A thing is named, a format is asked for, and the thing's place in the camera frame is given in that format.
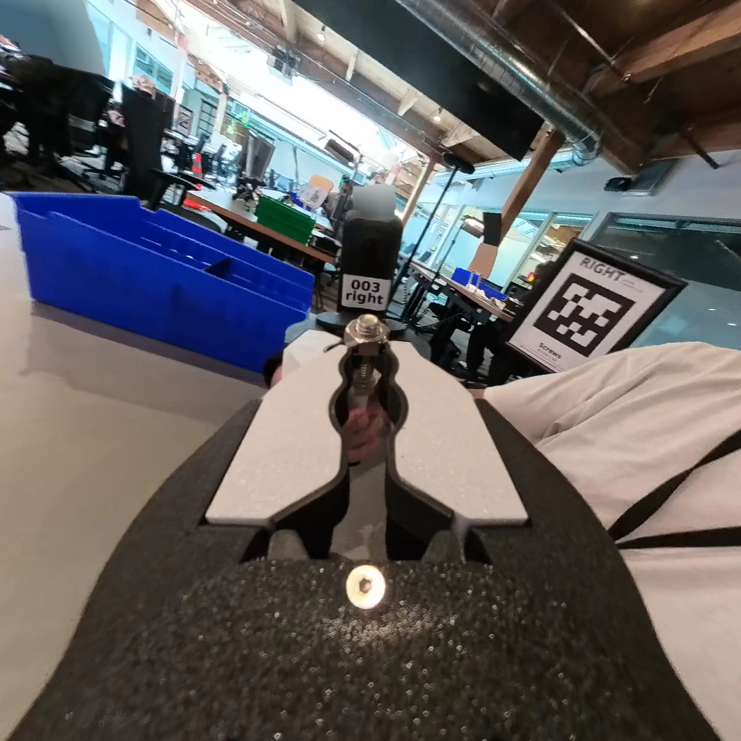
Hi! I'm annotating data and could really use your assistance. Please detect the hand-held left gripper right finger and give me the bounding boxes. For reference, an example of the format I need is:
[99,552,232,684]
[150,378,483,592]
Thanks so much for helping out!
[384,343,530,560]

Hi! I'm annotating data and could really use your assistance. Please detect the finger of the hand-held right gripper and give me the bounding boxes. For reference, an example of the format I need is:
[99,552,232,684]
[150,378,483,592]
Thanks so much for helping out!
[282,333,348,378]

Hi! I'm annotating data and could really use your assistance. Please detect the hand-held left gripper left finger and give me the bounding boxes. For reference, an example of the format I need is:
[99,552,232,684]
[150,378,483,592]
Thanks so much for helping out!
[205,343,352,560]

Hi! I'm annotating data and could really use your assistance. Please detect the silver hex nut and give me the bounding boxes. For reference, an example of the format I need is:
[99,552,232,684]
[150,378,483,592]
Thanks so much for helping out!
[344,315,390,357]

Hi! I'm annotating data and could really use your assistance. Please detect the silver hex bolt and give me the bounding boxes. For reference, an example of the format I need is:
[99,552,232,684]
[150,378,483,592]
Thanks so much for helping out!
[347,354,380,409]

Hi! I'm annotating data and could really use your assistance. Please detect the blue plastic bin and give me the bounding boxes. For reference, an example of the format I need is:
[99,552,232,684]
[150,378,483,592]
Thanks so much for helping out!
[8,191,316,374]
[453,267,500,291]

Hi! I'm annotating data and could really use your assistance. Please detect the person's right hand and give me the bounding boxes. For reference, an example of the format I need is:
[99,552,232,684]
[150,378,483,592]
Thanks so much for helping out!
[344,405,387,467]

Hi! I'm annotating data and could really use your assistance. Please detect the small instruction board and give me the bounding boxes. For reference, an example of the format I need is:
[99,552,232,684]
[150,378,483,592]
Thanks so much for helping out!
[301,176,334,210]

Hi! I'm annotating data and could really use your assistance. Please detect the stack of green bins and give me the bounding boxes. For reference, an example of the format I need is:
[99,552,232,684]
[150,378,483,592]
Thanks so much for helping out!
[255,196,318,244]

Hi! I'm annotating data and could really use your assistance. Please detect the wooden office table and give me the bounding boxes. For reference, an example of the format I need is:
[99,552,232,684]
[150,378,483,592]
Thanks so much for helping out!
[408,261,516,325]
[185,190,339,262]

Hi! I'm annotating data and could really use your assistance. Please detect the black pole stand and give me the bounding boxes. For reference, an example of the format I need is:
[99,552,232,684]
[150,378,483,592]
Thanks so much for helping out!
[405,153,476,290]

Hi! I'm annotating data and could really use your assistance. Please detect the computer monitor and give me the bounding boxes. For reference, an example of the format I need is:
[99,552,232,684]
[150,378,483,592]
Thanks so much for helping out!
[245,135,276,178]

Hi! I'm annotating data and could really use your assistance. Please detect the white t-shirt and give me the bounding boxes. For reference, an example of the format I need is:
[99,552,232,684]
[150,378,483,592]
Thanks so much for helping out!
[483,342,741,741]

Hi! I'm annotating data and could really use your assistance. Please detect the black ceiling screen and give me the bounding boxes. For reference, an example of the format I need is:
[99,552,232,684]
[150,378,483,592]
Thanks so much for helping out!
[295,0,545,162]

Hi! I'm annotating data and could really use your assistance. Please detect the black framed marker sign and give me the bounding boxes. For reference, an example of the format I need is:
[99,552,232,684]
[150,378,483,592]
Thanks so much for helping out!
[506,239,689,374]

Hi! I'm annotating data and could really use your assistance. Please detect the black badge reel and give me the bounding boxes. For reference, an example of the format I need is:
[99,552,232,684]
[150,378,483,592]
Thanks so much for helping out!
[608,431,741,551]

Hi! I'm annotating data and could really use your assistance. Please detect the black office chair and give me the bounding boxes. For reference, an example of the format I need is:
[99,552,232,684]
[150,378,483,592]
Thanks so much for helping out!
[118,84,200,209]
[0,55,113,174]

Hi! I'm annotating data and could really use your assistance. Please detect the wooden support post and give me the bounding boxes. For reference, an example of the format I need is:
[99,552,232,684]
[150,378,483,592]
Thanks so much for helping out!
[501,130,565,232]

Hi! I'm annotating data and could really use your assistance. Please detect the silver ventilation duct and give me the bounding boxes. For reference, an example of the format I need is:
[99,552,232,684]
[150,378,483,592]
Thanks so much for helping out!
[399,0,604,167]

